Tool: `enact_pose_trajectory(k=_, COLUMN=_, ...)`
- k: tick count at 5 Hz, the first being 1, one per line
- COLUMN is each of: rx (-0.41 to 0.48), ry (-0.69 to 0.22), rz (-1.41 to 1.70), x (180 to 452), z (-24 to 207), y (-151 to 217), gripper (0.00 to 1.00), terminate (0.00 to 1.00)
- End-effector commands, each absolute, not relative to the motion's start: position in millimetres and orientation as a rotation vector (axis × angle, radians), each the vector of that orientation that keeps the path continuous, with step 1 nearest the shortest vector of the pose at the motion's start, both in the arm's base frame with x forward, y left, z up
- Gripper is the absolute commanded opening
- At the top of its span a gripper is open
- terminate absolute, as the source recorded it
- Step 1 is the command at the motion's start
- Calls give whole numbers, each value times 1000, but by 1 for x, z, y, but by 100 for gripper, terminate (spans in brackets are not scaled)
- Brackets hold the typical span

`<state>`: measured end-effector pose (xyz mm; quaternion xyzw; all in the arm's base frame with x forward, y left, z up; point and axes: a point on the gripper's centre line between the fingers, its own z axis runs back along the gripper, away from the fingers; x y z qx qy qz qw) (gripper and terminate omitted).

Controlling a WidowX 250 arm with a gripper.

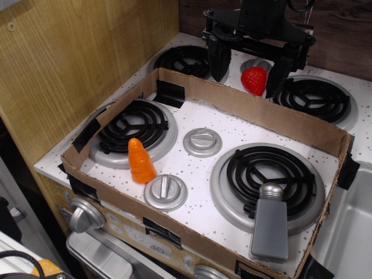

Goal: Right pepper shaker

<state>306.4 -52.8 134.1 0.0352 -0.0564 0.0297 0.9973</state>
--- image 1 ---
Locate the brown cardboard box frame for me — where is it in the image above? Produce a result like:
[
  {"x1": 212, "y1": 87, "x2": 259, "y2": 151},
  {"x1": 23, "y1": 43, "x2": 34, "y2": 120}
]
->
[{"x1": 62, "y1": 69, "x2": 353, "y2": 278}]

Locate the red toy strawberry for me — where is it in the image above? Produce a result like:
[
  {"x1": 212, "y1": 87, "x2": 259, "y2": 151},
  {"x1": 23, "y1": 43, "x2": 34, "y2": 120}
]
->
[{"x1": 241, "y1": 67, "x2": 267, "y2": 96}]

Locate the back right black burner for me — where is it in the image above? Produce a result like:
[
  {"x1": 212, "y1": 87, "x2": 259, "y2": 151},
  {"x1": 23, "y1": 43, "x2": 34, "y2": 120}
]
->
[{"x1": 271, "y1": 75, "x2": 358, "y2": 131}]

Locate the grey toy sink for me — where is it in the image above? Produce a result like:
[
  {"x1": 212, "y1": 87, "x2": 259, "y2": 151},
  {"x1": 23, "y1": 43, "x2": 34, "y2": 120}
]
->
[{"x1": 313, "y1": 162, "x2": 371, "y2": 278}]

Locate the grey pepper shaker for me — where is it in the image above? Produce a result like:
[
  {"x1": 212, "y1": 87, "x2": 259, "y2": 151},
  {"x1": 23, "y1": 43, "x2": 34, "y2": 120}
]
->
[{"x1": 251, "y1": 183, "x2": 288, "y2": 263}]

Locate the hanging silver slotted spatula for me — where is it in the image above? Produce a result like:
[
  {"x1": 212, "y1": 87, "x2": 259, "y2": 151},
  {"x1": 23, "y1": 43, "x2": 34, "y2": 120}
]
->
[{"x1": 295, "y1": 24, "x2": 314, "y2": 35}]

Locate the silver stove knob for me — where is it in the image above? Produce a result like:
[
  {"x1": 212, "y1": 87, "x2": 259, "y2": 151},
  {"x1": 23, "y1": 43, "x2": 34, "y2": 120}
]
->
[
  {"x1": 240, "y1": 58, "x2": 272, "y2": 77},
  {"x1": 183, "y1": 128, "x2": 223, "y2": 158},
  {"x1": 144, "y1": 174, "x2": 188, "y2": 212}
]

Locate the black burner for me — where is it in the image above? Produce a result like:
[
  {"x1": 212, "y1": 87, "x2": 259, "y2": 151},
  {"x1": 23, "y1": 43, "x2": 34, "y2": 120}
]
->
[
  {"x1": 90, "y1": 99, "x2": 178, "y2": 169},
  {"x1": 210, "y1": 143, "x2": 326, "y2": 235},
  {"x1": 149, "y1": 45, "x2": 211, "y2": 78},
  {"x1": 271, "y1": 75, "x2": 358, "y2": 131}
]

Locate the front right black burner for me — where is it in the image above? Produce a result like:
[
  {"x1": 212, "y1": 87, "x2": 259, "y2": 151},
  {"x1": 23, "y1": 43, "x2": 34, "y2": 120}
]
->
[{"x1": 210, "y1": 143, "x2": 326, "y2": 235}]

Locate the right silver oven knob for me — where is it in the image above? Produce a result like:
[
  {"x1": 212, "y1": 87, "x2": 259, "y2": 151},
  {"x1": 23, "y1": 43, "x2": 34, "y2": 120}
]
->
[{"x1": 194, "y1": 264, "x2": 228, "y2": 279}]

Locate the lower silver stove knob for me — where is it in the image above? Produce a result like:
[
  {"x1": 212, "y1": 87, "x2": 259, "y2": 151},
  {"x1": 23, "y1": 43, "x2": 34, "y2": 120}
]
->
[{"x1": 144, "y1": 174, "x2": 188, "y2": 212}]

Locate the silver oven knob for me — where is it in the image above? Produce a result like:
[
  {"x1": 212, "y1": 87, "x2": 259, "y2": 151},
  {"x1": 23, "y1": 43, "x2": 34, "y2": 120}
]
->
[
  {"x1": 69, "y1": 198, "x2": 106, "y2": 233},
  {"x1": 194, "y1": 264, "x2": 228, "y2": 279}
]

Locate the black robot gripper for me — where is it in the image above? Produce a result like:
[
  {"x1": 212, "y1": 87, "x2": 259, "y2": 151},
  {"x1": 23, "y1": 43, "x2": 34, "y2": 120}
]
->
[{"x1": 203, "y1": 1, "x2": 316, "y2": 98}]

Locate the digital clock display sticker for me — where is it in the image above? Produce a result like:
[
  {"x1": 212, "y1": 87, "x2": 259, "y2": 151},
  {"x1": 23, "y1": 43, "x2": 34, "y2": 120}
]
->
[{"x1": 124, "y1": 225, "x2": 172, "y2": 259}]

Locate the front left black burner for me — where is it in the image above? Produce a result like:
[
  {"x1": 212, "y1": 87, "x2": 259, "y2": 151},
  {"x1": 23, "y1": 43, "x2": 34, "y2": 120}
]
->
[{"x1": 90, "y1": 99, "x2": 178, "y2": 169}]

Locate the back silver stove knob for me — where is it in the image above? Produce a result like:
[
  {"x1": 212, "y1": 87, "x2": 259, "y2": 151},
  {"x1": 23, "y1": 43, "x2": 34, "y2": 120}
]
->
[{"x1": 240, "y1": 58, "x2": 272, "y2": 77}]

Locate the upper silver stove knob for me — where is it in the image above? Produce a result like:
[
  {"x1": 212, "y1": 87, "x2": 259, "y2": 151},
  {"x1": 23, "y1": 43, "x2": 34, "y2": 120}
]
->
[{"x1": 183, "y1": 128, "x2": 223, "y2": 158}]

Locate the black cable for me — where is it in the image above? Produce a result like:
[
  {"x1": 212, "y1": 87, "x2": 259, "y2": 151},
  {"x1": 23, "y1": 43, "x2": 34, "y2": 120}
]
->
[{"x1": 0, "y1": 250, "x2": 46, "y2": 279}]

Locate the back left black burner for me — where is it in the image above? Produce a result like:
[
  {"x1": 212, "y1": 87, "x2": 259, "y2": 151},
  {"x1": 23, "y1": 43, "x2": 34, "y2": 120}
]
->
[{"x1": 149, "y1": 45, "x2": 211, "y2": 78}]

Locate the left silver oven knob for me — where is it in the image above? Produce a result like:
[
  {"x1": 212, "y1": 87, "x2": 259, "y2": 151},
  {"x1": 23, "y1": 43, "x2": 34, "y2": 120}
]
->
[{"x1": 69, "y1": 198, "x2": 106, "y2": 233}]

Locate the orange toy carrot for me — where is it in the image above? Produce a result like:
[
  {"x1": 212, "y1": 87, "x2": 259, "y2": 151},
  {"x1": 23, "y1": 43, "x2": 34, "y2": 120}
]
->
[{"x1": 128, "y1": 138, "x2": 156, "y2": 184}]

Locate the orange object bottom left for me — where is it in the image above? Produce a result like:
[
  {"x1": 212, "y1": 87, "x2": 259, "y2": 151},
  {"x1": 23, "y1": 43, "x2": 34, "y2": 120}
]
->
[{"x1": 37, "y1": 259, "x2": 62, "y2": 277}]

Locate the silver oven door handle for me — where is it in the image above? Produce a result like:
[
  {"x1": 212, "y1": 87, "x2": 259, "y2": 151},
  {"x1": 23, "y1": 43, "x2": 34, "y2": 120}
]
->
[{"x1": 66, "y1": 231, "x2": 173, "y2": 278}]

